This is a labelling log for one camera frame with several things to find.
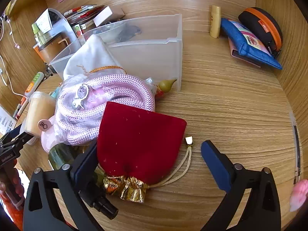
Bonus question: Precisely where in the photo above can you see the white printed papers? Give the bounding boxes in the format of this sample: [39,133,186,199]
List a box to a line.
[37,11,53,33]

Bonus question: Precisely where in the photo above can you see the black orange zip case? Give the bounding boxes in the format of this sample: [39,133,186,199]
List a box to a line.
[238,7,283,58]

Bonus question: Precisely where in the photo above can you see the green glass bottle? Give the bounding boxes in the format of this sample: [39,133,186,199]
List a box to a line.
[48,143,119,220]

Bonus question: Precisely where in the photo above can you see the red velvet pouch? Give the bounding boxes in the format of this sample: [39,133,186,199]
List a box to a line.
[96,101,194,204]

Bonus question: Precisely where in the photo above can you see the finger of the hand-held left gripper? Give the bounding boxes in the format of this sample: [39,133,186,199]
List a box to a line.
[10,126,34,147]

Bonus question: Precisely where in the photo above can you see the wooden desktop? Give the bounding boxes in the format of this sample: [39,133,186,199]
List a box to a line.
[10,2,302,231]

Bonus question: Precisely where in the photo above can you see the orange green tube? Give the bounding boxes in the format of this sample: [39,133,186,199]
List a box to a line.
[24,72,45,97]

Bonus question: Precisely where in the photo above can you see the white printed card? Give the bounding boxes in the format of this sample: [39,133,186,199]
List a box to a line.
[0,106,18,135]

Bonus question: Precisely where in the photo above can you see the pale yellow cylinder jar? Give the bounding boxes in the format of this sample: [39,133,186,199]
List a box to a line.
[24,91,57,139]

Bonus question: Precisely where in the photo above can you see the person's left hand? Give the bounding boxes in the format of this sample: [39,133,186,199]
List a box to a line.
[0,168,23,200]

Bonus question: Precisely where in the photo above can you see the olive gourd charm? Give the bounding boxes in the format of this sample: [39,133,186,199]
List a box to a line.
[155,78,178,99]

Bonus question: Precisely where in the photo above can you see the white block box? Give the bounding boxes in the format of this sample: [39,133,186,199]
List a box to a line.
[93,6,113,27]

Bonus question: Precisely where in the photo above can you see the blue zip pouch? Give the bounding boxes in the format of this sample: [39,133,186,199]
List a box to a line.
[220,18,283,70]

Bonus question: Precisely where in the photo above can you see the pink fuzzy toy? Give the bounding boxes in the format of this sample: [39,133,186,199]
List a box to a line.
[289,179,308,212]

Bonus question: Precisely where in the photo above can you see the yellow stick tube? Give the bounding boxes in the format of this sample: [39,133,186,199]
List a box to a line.
[210,5,222,38]

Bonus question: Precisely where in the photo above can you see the teal tube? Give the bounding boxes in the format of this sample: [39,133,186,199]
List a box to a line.
[49,87,61,100]

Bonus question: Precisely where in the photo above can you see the white cloth pouch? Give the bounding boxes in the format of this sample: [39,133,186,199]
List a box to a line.
[63,34,127,81]

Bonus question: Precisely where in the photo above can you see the pink knitted pouch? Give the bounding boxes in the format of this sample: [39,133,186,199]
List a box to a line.
[54,73,157,146]

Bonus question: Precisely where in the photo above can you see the white marker pen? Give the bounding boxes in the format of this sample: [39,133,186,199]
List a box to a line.
[12,96,30,120]

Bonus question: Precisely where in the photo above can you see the stack of booklets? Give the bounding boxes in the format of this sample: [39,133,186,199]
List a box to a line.
[64,4,104,28]

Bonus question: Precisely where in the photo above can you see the orange box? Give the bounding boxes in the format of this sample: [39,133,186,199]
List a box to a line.
[33,44,46,63]

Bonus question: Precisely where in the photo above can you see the clear plastic pen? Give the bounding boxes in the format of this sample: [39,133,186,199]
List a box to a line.
[289,112,303,186]

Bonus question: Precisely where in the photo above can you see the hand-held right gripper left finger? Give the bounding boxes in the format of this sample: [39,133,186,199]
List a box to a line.
[23,141,107,231]

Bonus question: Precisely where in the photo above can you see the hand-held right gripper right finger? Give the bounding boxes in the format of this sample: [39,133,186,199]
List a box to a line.
[200,140,281,231]

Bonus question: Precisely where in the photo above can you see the clear plastic bin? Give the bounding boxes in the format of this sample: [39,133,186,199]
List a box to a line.
[48,14,183,92]

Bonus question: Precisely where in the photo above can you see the white desk organizer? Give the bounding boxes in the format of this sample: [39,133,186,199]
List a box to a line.
[32,8,81,51]

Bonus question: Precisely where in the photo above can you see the white cable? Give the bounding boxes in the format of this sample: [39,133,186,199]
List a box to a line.
[0,12,21,49]
[0,55,24,97]

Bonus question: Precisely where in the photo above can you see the pink wallet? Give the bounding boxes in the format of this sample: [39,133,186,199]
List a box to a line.
[228,37,263,68]

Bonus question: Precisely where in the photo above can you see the pink round case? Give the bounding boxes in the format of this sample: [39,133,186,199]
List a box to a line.
[38,115,69,154]

